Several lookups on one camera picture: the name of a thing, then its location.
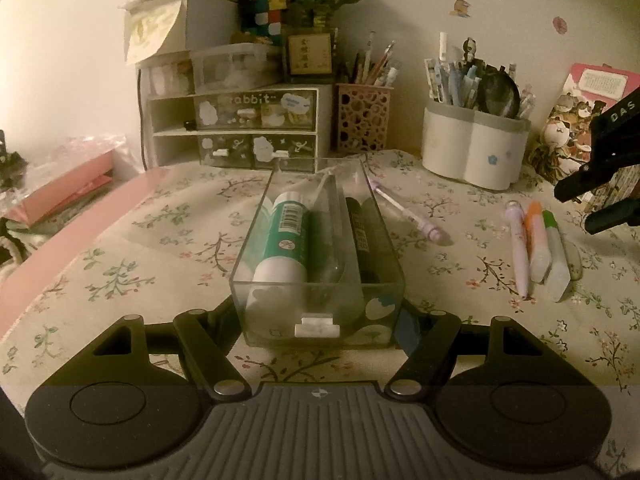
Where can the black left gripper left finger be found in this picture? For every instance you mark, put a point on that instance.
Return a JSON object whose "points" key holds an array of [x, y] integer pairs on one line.
{"points": [[185, 359]]}

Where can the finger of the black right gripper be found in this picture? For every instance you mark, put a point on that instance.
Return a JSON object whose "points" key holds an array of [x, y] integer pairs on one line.
{"points": [[588, 177], [625, 211]]}

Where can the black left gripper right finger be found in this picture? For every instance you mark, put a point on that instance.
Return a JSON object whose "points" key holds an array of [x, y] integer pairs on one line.
{"points": [[434, 341]]}

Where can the green cap highlighter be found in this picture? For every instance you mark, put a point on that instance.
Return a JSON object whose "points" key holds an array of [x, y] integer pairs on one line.
{"points": [[558, 277]]}

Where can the orange cap highlighter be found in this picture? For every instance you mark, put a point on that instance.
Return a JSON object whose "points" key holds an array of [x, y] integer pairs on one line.
{"points": [[537, 243]]}

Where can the purple bunny pen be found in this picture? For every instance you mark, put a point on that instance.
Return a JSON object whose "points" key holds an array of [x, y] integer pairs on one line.
{"points": [[514, 215]]}

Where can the black marker pen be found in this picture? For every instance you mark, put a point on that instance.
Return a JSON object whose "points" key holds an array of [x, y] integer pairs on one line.
{"points": [[364, 254]]}

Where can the purple clear mechanical pencil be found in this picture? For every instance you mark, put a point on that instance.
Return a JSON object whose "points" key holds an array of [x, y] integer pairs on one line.
{"points": [[426, 227]]}

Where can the clear tube pen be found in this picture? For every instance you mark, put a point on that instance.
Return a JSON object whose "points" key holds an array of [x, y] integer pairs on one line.
{"points": [[325, 236]]}

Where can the clear acrylic drawer box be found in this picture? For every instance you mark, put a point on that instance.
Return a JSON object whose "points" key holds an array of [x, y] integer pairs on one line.
{"points": [[346, 314]]}

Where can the green white glue stick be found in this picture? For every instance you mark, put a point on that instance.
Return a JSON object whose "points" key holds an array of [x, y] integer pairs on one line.
{"points": [[285, 254]]}

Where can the cat illustrated book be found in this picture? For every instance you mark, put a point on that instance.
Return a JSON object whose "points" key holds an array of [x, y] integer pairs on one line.
{"points": [[564, 143]]}

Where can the clear oval bookmark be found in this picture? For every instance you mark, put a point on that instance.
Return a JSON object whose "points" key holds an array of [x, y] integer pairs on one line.
{"points": [[574, 261]]}

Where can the white flower pen holder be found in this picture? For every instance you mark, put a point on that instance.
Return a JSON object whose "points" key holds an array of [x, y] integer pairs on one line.
{"points": [[472, 146]]}

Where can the floral tablecloth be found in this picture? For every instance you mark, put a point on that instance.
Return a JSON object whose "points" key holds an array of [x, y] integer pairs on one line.
{"points": [[176, 249]]}

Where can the black magnifying glass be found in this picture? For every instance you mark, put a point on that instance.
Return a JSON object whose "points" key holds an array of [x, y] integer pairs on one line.
{"points": [[498, 94]]}

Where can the pink box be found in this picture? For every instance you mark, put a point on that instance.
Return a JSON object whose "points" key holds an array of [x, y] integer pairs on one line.
{"points": [[60, 191]]}

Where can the pink perforated pen cup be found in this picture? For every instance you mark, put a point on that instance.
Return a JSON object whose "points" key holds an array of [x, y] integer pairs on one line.
{"points": [[362, 118]]}

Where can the white rabbit drawer organizer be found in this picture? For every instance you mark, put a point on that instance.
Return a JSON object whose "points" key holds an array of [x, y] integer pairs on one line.
{"points": [[285, 125]]}

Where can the framed calligraphy sign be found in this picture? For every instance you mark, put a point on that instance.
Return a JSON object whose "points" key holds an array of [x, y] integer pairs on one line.
{"points": [[309, 55]]}

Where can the clear small drawer unit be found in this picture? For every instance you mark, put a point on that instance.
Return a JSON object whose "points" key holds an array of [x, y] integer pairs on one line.
{"points": [[243, 66]]}

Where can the white storage box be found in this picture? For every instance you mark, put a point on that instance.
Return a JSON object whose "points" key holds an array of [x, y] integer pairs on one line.
{"points": [[162, 27]]}

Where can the rubiks cube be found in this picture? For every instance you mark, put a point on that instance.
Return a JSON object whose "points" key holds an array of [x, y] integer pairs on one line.
{"points": [[263, 19]]}

